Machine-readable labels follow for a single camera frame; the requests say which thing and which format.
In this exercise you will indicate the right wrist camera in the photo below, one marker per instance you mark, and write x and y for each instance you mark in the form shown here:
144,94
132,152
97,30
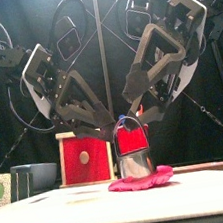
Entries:
137,22

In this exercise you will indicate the wooden drawer box red front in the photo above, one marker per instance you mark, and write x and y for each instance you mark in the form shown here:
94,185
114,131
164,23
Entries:
74,152

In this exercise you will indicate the white cutting board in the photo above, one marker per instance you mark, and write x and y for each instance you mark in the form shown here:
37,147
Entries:
98,210

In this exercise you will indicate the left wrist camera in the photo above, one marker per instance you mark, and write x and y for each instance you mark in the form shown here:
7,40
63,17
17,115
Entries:
68,40

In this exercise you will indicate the round metal dough cutter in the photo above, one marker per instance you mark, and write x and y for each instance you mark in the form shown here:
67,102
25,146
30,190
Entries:
135,164

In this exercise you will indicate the dark striped block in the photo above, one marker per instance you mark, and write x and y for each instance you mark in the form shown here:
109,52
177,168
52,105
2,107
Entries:
22,186

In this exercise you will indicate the orange-red toy tool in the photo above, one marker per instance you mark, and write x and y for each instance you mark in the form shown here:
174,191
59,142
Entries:
139,110

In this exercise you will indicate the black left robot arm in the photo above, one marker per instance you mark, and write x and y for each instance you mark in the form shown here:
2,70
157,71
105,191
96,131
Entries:
4,57

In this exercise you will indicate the metal frame pole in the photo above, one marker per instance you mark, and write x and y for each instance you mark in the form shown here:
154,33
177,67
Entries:
102,51

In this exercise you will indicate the blue toy tool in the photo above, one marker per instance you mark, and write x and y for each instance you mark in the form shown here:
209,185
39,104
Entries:
121,118

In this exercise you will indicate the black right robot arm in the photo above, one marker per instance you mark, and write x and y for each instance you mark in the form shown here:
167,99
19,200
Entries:
213,0

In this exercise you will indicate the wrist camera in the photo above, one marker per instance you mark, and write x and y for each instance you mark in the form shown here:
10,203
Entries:
137,22
68,40

